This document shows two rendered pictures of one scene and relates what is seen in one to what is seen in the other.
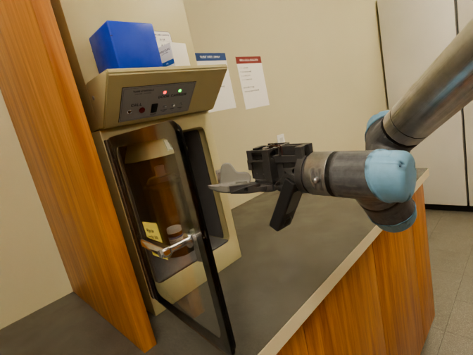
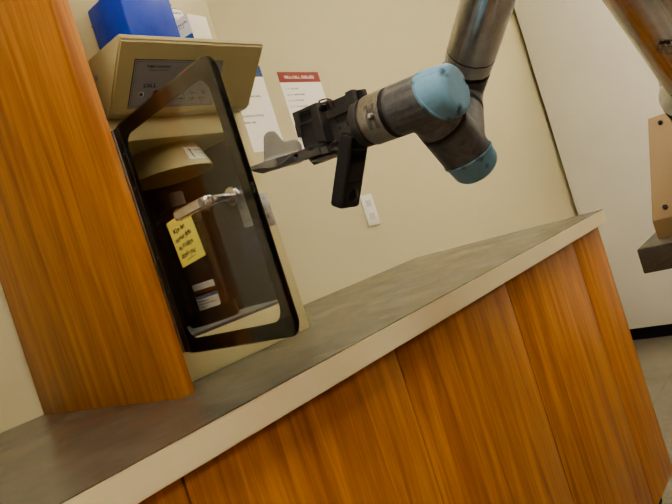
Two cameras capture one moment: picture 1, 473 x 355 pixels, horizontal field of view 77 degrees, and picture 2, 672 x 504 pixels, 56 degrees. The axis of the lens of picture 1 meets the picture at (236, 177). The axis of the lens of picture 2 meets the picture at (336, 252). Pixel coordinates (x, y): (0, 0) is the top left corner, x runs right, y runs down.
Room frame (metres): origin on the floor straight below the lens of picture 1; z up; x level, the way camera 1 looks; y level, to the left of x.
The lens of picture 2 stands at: (-0.43, 0.07, 1.10)
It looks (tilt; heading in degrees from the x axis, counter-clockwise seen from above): 1 degrees down; 354
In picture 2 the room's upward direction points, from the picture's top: 18 degrees counter-clockwise
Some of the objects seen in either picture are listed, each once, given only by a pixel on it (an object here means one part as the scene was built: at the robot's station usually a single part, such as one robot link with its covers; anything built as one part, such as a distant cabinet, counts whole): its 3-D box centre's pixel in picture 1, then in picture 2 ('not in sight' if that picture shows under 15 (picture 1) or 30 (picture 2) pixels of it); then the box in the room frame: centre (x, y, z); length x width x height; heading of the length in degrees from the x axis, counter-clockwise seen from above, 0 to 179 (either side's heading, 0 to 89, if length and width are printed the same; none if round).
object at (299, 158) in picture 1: (282, 168); (338, 128); (0.55, -0.09, 1.26); 0.12 x 0.08 x 0.09; 43
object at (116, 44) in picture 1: (126, 52); (134, 25); (0.68, 0.17, 1.55); 0.10 x 0.10 x 0.09; 43
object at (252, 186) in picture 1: (251, 184); (303, 154); (0.56, -0.03, 1.24); 0.09 x 0.05 x 0.02; 79
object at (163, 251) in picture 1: (165, 242); (203, 205); (0.46, 0.14, 1.20); 0.10 x 0.05 x 0.03; 38
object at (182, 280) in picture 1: (162, 233); (197, 220); (0.54, 0.16, 1.19); 0.30 x 0.01 x 0.40; 38
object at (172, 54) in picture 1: (174, 58); (192, 36); (0.76, 0.09, 1.54); 0.05 x 0.05 x 0.06; 51
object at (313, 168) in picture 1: (321, 174); (378, 117); (0.49, -0.14, 1.25); 0.08 x 0.05 x 0.08; 133
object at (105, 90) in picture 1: (168, 94); (188, 77); (0.73, 0.12, 1.46); 0.32 x 0.12 x 0.10; 133
